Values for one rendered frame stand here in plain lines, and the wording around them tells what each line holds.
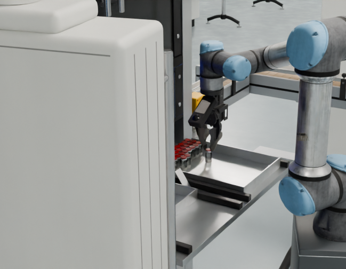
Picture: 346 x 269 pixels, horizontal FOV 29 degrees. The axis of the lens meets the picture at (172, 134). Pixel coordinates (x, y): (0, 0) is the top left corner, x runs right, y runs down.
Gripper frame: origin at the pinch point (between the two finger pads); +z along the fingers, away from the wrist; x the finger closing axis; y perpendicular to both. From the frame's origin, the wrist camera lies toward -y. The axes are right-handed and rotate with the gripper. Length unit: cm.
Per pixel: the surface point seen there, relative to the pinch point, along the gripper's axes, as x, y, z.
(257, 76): 24, 86, 1
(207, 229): -22.2, -38.3, 5.7
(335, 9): 12, 147, -20
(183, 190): -6.1, -24.8, 3.8
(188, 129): 15.7, 13.5, 1.2
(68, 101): -32, -100, -51
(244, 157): -9.2, 9.3, 4.8
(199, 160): 3.5, 0.3, 5.4
